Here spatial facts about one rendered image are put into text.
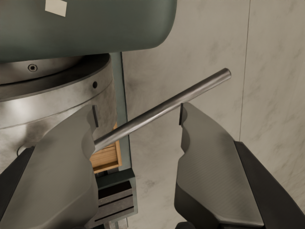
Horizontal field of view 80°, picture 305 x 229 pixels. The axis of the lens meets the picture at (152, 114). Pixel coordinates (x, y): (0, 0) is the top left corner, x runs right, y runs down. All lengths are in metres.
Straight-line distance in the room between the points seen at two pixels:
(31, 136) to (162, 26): 0.21
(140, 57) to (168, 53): 0.26
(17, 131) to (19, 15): 0.13
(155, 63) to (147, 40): 1.42
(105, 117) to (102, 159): 0.49
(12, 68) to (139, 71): 1.38
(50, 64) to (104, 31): 0.11
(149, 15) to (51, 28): 0.10
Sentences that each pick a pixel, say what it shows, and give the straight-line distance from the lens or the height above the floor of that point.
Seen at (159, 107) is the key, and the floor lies 1.32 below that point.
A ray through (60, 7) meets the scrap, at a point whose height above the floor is 1.26.
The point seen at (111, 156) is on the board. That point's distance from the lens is 0.80.
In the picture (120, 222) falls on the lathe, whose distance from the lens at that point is 1.26.
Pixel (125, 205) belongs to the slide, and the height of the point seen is 0.97.
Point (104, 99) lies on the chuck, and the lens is 0.32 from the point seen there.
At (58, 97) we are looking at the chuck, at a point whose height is 1.22.
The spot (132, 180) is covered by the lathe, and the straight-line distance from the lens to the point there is 0.89.
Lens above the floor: 1.46
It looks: 52 degrees down
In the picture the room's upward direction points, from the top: 143 degrees clockwise
